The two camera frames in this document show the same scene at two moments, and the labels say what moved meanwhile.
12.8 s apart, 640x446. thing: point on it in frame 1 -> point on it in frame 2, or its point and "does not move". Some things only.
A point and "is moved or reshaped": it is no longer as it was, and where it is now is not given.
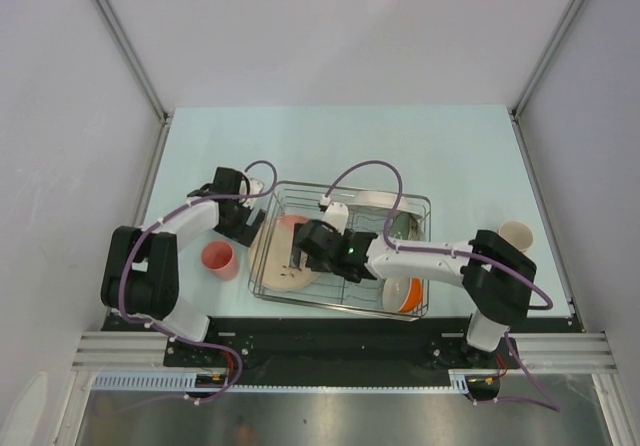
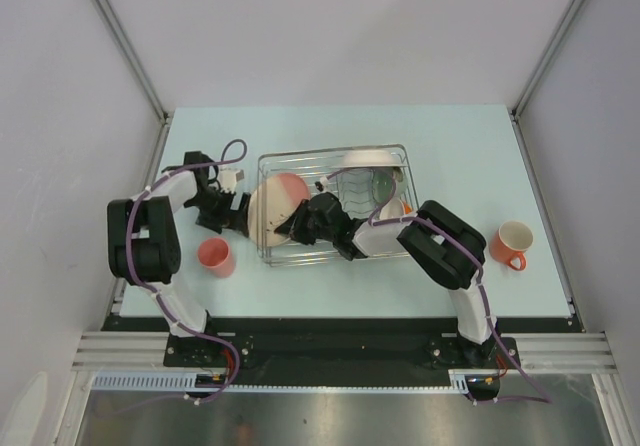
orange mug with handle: x=518 y=233 does not move
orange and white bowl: x=403 y=295 -> x=393 y=208
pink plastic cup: x=219 y=257 does not move
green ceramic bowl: x=406 y=226 is moved or reshaped
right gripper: x=315 y=265 -> x=294 y=227
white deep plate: x=408 y=203 -> x=370 y=158
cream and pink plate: x=270 y=257 -> x=273 y=201
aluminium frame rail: x=114 y=350 does not move
